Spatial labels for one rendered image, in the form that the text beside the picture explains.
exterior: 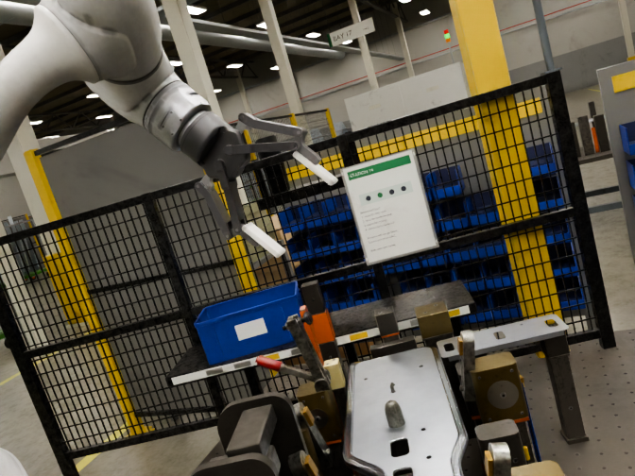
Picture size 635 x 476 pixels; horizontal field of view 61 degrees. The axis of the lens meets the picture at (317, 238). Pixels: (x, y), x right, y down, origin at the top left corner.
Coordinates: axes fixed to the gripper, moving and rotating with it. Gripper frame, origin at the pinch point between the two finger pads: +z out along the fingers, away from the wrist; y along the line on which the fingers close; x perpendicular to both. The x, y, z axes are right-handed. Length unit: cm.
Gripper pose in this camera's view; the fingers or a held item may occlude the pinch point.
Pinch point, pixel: (301, 214)
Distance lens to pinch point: 77.8
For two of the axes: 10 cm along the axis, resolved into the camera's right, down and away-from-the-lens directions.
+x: 2.6, -2.2, 9.4
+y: 5.7, -7.5, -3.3
